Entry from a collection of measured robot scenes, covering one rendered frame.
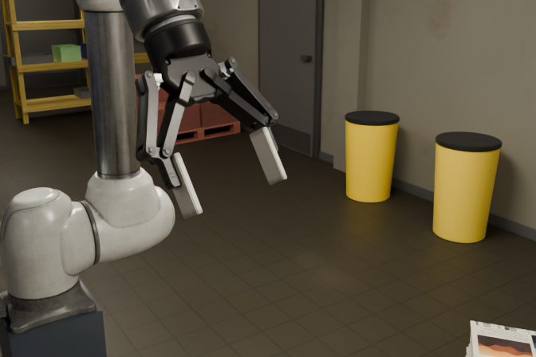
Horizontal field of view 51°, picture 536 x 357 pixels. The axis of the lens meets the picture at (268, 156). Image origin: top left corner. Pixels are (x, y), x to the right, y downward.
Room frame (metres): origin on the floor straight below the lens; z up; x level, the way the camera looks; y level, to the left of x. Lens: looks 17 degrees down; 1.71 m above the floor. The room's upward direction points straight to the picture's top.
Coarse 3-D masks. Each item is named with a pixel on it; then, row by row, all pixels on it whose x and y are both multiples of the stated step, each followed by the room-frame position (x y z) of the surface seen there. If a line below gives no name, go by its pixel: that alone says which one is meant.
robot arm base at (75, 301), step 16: (80, 288) 1.18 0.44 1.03; (0, 304) 1.11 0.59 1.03; (16, 304) 1.10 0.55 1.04; (32, 304) 1.09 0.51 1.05; (48, 304) 1.10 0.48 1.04; (64, 304) 1.12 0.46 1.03; (80, 304) 1.14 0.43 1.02; (16, 320) 1.07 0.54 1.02; (32, 320) 1.08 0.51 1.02; (48, 320) 1.09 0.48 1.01
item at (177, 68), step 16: (160, 32) 0.65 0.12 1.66; (176, 32) 0.65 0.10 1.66; (192, 32) 0.66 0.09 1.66; (144, 48) 0.67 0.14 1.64; (160, 48) 0.65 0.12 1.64; (176, 48) 0.64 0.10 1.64; (192, 48) 0.65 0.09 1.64; (208, 48) 0.67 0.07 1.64; (160, 64) 0.65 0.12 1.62; (176, 64) 0.65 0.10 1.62; (192, 64) 0.67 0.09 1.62; (208, 64) 0.68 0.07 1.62; (176, 80) 0.64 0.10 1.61; (176, 96) 0.64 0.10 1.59; (192, 96) 0.64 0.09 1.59; (208, 96) 0.66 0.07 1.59
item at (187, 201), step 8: (176, 160) 0.58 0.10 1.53; (176, 168) 0.58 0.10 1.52; (184, 168) 0.58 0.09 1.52; (184, 176) 0.57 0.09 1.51; (184, 184) 0.57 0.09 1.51; (176, 192) 0.58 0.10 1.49; (184, 192) 0.57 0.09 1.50; (192, 192) 0.57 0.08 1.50; (184, 200) 0.58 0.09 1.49; (192, 200) 0.57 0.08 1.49; (184, 208) 0.58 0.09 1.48; (192, 208) 0.57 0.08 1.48; (200, 208) 0.57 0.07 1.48; (184, 216) 0.58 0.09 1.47; (192, 216) 0.57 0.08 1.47
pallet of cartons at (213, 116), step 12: (192, 108) 6.37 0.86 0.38; (204, 108) 6.47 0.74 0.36; (216, 108) 6.58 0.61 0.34; (192, 120) 6.37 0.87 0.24; (204, 120) 6.47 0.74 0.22; (216, 120) 6.58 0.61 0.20; (228, 120) 6.70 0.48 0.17; (180, 132) 6.25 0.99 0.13; (192, 132) 6.73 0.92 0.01; (228, 132) 6.69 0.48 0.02
